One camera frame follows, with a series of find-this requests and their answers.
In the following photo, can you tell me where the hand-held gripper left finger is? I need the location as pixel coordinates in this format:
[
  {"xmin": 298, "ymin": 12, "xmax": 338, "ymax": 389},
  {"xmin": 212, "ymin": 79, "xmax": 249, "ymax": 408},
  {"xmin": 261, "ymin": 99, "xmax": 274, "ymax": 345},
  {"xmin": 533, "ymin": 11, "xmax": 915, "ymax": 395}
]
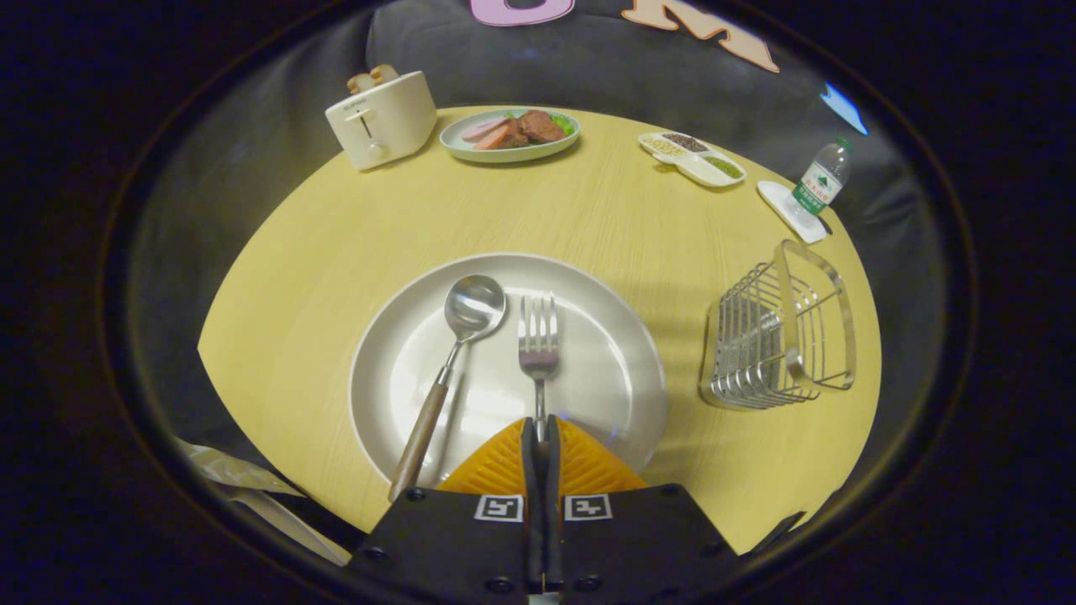
[{"xmin": 345, "ymin": 416, "xmax": 547, "ymax": 597}]

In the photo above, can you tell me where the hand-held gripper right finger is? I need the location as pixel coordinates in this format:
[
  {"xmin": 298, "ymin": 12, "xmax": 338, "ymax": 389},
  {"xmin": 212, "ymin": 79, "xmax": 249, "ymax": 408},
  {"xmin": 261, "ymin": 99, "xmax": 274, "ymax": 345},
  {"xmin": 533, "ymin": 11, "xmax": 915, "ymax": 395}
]
[{"xmin": 542, "ymin": 414, "xmax": 741, "ymax": 599}]

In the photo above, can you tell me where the metal fork wooden handle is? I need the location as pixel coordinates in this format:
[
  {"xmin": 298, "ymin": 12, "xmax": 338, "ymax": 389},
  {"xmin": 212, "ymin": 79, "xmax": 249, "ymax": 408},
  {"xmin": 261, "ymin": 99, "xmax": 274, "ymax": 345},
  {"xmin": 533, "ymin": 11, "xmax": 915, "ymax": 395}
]
[{"xmin": 517, "ymin": 292, "xmax": 562, "ymax": 442}]

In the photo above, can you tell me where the metal spoon wooden handle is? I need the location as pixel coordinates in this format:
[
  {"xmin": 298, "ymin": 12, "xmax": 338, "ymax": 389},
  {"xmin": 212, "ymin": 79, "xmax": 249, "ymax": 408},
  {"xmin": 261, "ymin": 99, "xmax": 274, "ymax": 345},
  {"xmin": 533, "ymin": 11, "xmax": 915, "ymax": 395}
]
[{"xmin": 388, "ymin": 274, "xmax": 508, "ymax": 503}]

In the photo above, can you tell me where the large white plate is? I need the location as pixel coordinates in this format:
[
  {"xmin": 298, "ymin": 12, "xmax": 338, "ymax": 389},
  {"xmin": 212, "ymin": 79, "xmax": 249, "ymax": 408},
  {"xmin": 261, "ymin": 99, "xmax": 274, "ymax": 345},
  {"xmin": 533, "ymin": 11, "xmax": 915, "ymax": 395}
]
[{"xmin": 348, "ymin": 252, "xmax": 669, "ymax": 490}]

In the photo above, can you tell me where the clear plastic bag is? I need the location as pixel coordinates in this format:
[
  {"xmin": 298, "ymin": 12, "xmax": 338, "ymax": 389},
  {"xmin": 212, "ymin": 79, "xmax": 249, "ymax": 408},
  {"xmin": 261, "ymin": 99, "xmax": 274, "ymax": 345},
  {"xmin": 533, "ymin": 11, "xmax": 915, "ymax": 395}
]
[{"xmin": 172, "ymin": 437, "xmax": 354, "ymax": 566}]

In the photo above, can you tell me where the small green plate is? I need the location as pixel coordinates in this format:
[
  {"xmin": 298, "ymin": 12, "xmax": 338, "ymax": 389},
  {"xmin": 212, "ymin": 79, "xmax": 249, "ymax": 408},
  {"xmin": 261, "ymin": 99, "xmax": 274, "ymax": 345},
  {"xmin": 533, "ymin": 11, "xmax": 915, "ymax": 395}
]
[{"xmin": 439, "ymin": 108, "xmax": 582, "ymax": 164}]

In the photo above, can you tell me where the white divided seasoning dish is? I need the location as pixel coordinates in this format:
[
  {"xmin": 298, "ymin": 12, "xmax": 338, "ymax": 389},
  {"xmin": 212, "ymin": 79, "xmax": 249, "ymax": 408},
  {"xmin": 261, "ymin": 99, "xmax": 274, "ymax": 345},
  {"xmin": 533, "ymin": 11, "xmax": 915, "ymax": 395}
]
[{"xmin": 637, "ymin": 131, "xmax": 747, "ymax": 188}]

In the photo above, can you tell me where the brown meat slice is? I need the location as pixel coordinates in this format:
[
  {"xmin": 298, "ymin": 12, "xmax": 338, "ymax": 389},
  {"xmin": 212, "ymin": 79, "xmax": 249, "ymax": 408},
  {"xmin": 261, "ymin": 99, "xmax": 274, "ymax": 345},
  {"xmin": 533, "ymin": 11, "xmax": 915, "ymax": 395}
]
[{"xmin": 517, "ymin": 109, "xmax": 567, "ymax": 144}]

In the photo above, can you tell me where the white square coaster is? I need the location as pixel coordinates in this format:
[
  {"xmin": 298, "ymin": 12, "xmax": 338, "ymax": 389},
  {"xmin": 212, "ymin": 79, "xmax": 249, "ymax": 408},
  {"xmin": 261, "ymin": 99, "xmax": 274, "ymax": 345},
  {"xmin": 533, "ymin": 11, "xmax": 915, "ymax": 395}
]
[{"xmin": 757, "ymin": 180, "xmax": 830, "ymax": 245}]

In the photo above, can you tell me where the white toaster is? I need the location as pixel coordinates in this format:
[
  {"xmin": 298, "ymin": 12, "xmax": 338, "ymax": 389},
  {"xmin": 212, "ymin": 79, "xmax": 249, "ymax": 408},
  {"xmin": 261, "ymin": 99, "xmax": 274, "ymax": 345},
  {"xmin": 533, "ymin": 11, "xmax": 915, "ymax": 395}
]
[{"xmin": 324, "ymin": 71, "xmax": 439, "ymax": 171}]

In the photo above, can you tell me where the clear water bottle green label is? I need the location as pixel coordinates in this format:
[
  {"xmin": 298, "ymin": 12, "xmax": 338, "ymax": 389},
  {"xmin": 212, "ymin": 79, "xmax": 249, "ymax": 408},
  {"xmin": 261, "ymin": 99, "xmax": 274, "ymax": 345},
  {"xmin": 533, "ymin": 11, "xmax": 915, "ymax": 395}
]
[{"xmin": 786, "ymin": 137, "xmax": 855, "ymax": 218}]

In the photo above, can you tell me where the metal wire cutlery rack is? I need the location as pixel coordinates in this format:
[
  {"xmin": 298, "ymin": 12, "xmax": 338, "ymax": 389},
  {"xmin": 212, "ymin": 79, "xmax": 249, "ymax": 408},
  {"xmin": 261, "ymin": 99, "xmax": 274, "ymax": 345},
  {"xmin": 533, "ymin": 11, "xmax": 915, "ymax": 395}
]
[{"xmin": 699, "ymin": 239, "xmax": 858, "ymax": 412}]

